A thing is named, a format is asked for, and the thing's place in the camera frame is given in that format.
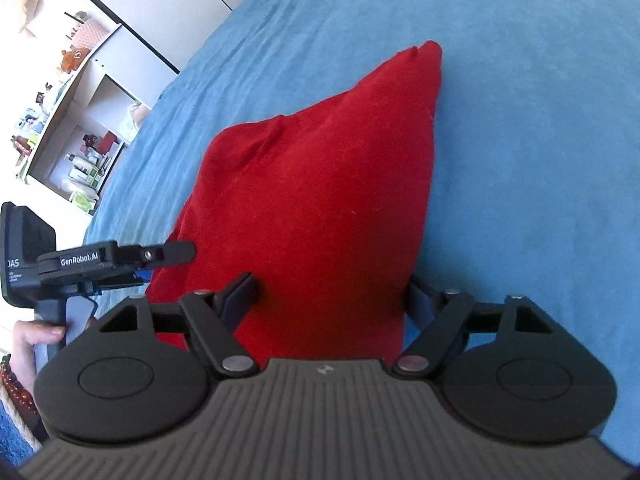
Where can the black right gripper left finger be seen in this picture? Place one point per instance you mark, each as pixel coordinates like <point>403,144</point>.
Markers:
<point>146,368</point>

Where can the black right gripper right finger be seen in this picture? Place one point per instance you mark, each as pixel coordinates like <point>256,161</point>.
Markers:
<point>508,369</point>

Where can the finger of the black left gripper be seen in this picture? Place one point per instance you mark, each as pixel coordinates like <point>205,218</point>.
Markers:
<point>109,259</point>

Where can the red knit garment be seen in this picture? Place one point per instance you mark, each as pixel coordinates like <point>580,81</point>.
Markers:
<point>326,208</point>

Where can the person's left hand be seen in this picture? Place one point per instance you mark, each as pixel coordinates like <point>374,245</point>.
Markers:
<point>26,335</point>

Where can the white shelf unit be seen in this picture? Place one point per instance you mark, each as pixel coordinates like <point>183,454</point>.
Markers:
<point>81,123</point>

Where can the blue bed sheet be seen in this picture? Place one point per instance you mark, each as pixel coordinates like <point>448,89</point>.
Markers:
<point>536,181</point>

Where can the orange toy on shelf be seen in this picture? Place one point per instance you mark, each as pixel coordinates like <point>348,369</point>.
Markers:
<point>72,58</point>

